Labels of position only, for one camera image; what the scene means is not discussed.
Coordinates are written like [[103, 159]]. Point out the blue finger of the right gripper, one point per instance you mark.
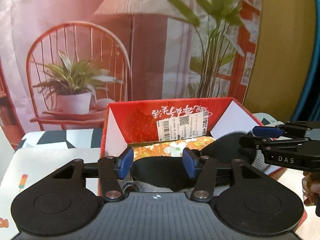
[[266, 131]]

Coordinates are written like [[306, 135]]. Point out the orange floral oven mitt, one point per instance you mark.
[[171, 149]]

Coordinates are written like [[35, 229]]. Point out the person's right hand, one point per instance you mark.
[[310, 184]]

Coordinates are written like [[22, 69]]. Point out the red strawberry cardboard box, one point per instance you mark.
[[134, 122]]

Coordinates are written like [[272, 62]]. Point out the printed room scene backdrop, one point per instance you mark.
[[156, 49]]

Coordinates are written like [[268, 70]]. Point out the blue curtain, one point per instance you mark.
[[306, 29]]

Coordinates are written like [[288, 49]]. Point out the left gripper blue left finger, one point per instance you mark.
[[124, 162]]

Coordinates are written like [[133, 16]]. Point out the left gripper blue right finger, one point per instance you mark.
[[191, 163]]

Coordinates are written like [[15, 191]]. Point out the cartoon bear tablecloth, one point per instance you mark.
[[31, 163]]

